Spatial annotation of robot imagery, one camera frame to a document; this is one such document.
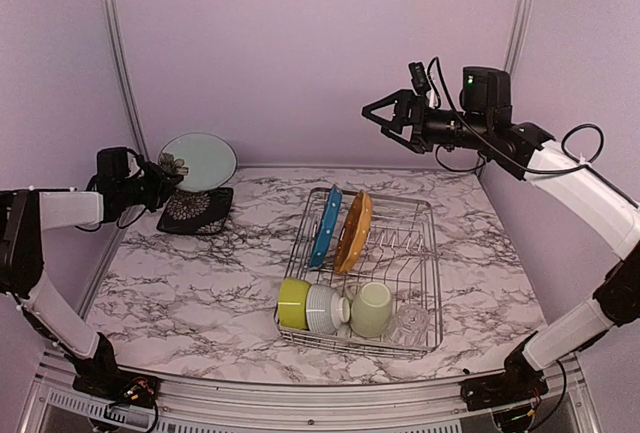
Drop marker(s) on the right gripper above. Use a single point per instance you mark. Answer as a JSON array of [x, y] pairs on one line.
[[408, 100]]

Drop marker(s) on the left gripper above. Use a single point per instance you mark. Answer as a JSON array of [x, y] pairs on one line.
[[162, 185]]

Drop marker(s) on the grey-blue round plate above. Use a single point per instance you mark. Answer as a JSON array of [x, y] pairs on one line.
[[204, 160]]

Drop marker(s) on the black floral square plate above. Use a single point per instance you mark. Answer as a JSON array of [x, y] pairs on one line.
[[196, 213]]

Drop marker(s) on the yellow dotted plate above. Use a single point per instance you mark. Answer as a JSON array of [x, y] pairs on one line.
[[356, 230]]

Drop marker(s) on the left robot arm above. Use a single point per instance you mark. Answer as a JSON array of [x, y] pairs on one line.
[[27, 213]]

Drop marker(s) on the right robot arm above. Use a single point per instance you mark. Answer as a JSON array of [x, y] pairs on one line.
[[575, 233]]

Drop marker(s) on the blue dotted plate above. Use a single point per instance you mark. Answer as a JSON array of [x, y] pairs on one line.
[[326, 227]]

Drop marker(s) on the lime green bowl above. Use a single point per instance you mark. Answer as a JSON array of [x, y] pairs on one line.
[[292, 303]]

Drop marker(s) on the pale green mug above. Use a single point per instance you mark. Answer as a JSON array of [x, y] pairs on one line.
[[370, 307]]

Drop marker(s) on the white striped bowl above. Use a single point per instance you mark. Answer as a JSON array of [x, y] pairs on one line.
[[326, 310]]

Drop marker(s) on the clear glass cup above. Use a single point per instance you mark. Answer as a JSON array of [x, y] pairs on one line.
[[411, 324]]

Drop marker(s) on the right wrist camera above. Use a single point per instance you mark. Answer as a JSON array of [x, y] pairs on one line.
[[419, 79]]

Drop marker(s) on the wire dish rack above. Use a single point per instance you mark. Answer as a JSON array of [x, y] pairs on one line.
[[400, 252]]

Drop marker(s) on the right aluminium frame post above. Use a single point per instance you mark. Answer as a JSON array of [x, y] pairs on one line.
[[517, 35]]

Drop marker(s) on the aluminium frame post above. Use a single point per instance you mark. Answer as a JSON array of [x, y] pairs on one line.
[[517, 35], [123, 76]]

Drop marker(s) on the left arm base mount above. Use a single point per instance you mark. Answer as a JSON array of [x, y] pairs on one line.
[[120, 388]]

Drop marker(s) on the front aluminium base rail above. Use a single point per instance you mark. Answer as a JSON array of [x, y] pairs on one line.
[[187, 404]]

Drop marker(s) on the left aluminium frame post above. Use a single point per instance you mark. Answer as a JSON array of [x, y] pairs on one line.
[[123, 76]]

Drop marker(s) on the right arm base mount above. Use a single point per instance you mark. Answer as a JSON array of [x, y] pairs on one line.
[[500, 389]]

